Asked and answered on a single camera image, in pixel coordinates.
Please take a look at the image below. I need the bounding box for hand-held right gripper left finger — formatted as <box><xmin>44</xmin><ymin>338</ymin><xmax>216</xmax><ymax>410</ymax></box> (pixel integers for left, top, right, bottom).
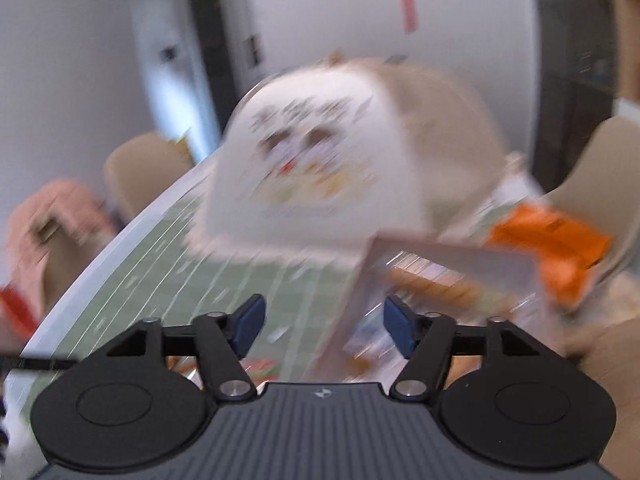
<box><xmin>102</xmin><ymin>294</ymin><xmax>267</xmax><ymax>403</ymax></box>

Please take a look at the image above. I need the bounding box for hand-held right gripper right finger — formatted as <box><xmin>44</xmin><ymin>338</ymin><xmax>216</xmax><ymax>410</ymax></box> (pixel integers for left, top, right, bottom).
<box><xmin>382</xmin><ymin>295</ymin><xmax>543</xmax><ymax>403</ymax></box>

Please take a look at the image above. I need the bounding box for brown snack packet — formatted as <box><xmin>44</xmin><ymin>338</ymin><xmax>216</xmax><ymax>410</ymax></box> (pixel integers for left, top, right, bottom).
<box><xmin>392</xmin><ymin>265</ymin><xmax>523</xmax><ymax>313</ymax></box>

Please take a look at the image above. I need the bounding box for pink cardboard box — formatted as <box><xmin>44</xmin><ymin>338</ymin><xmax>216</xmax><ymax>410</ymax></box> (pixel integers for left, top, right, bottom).
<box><xmin>307</xmin><ymin>232</ymin><xmax>548</xmax><ymax>386</ymax></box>

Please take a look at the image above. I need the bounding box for green grid tablecloth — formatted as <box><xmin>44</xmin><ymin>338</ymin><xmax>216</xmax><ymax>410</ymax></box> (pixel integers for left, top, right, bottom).
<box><xmin>30</xmin><ymin>160</ymin><xmax>551</xmax><ymax>396</ymax></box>

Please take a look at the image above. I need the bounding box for orange cardboard box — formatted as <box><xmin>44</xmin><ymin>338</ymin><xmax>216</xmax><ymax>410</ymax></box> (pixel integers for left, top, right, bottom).
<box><xmin>485</xmin><ymin>202</ymin><xmax>613</xmax><ymax>311</ymax></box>

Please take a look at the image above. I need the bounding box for white printed food cover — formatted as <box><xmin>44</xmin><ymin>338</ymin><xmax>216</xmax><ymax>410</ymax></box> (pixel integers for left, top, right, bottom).
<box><xmin>185</xmin><ymin>52</ymin><xmax>511</xmax><ymax>266</ymax></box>

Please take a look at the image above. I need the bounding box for beige chair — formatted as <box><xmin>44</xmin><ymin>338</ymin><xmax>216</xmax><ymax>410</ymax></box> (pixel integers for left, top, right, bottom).
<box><xmin>542</xmin><ymin>115</ymin><xmax>640</xmax><ymax>286</ymax></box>
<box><xmin>102</xmin><ymin>132</ymin><xmax>196</xmax><ymax>233</ymax></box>

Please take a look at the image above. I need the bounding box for pink cloth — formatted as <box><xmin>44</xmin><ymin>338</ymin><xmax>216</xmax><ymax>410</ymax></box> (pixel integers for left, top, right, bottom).
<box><xmin>5</xmin><ymin>177</ymin><xmax>118</xmax><ymax>321</ymax></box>

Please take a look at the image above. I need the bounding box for dark door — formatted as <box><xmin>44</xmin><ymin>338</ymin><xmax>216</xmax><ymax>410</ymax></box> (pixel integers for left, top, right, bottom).
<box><xmin>187</xmin><ymin>0</ymin><xmax>238</xmax><ymax>161</ymax></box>

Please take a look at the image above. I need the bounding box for dark glass cabinet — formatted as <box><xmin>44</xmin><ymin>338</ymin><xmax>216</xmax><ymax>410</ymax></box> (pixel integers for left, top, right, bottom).
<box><xmin>535</xmin><ymin>0</ymin><xmax>618</xmax><ymax>191</ymax></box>

